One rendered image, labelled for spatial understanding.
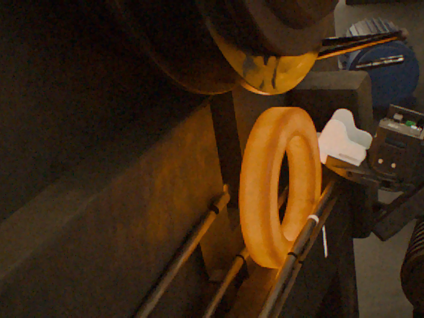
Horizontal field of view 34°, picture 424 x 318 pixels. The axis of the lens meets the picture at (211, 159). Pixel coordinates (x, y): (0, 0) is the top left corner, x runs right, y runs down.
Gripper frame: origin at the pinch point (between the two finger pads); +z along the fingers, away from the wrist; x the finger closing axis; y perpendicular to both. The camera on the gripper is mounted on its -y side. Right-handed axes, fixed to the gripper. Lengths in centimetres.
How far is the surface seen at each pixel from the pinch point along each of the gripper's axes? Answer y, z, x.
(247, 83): 18.2, 0.9, 26.3
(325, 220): -2.7, -6.6, 11.2
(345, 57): -64, 31, -199
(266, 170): 6.3, -0.5, 19.5
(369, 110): 1.6, -5.4, -11.8
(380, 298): -74, -15, -68
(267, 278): -8.5, -2.8, 17.7
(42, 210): 9.1, 11.6, 40.6
